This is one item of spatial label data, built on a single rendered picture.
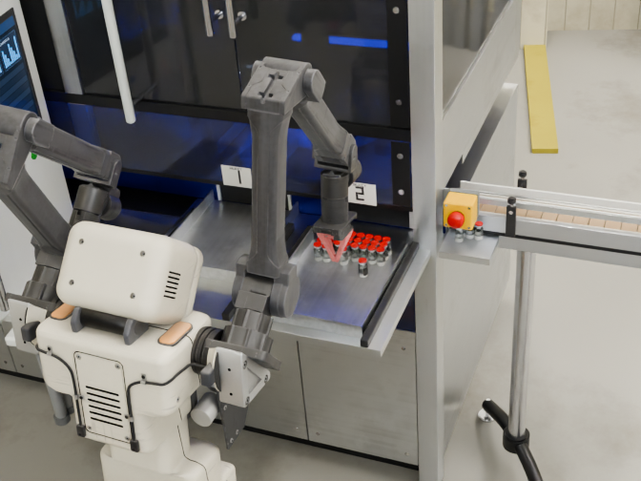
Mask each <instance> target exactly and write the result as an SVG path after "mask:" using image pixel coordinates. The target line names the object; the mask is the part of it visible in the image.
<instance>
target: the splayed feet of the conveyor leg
mask: <svg viewBox="0 0 641 481"><path fill-rule="evenodd" d="M482 408H483V409H481V410H480V411H479V413H478V416H479V419H480V420H481V421H483V422H486V423H490V422H493V421H496V423H497V424H498V425H499V426H500V427H501V429H502V430H503V447H504V449H505V450H507V451H508V452H511V453H515V454H517V455H518V458H519V460H520V462H521V464H522V466H523V468H524V471H525V473H526V476H527V480H528V481H543V478H542V476H541V473H540V472H539V469H538V467H537V464H536V462H535V460H534V458H533V455H532V453H531V451H530V449H529V436H530V434H529V431H528V429H527V428H526V431H525V435H524V437H522V438H518V439H516V438H512V437H511V436H509V434H508V415H507V414H506V413H505V412H504V411H503V410H502V409H501V408H500V407H499V406H498V405H497V404H495V403H494V402H493V401H492V400H490V399H488V398H487V399H485V400H484V401H483V403H482Z"/></svg>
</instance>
